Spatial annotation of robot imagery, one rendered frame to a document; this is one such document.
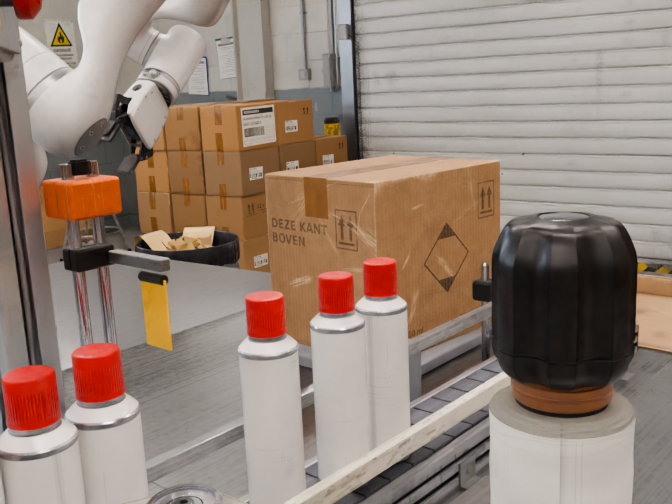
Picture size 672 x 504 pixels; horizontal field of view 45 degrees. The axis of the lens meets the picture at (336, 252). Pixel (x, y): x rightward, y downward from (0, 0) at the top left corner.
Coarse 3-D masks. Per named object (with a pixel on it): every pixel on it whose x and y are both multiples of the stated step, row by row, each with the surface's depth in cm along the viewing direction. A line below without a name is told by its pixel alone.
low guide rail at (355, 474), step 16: (496, 384) 91; (464, 400) 87; (480, 400) 89; (432, 416) 83; (448, 416) 84; (464, 416) 87; (416, 432) 80; (432, 432) 82; (384, 448) 76; (400, 448) 78; (416, 448) 80; (352, 464) 74; (368, 464) 74; (384, 464) 76; (336, 480) 71; (352, 480) 72; (368, 480) 74; (304, 496) 68; (320, 496) 69; (336, 496) 71
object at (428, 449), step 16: (480, 368) 106; (496, 368) 105; (464, 384) 100; (480, 384) 100; (432, 400) 96; (448, 400) 96; (416, 416) 92; (480, 416) 91; (448, 432) 87; (464, 432) 88; (432, 448) 84; (400, 464) 80; (416, 464) 81; (384, 480) 77; (352, 496) 75; (368, 496) 75
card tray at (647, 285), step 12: (648, 276) 152; (648, 288) 152; (660, 288) 151; (636, 300) 149; (648, 300) 148; (660, 300) 148; (636, 312) 141; (648, 312) 141; (660, 312) 141; (648, 324) 135; (660, 324) 134; (648, 336) 129; (660, 336) 128; (648, 348) 124; (660, 348) 123
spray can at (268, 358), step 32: (256, 320) 67; (256, 352) 67; (288, 352) 67; (256, 384) 67; (288, 384) 68; (256, 416) 68; (288, 416) 68; (256, 448) 68; (288, 448) 69; (256, 480) 69; (288, 480) 69
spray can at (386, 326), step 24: (384, 264) 77; (384, 288) 78; (360, 312) 78; (384, 312) 77; (384, 336) 78; (384, 360) 78; (408, 360) 80; (384, 384) 79; (408, 384) 80; (384, 408) 79; (408, 408) 81; (384, 432) 80; (408, 456) 82
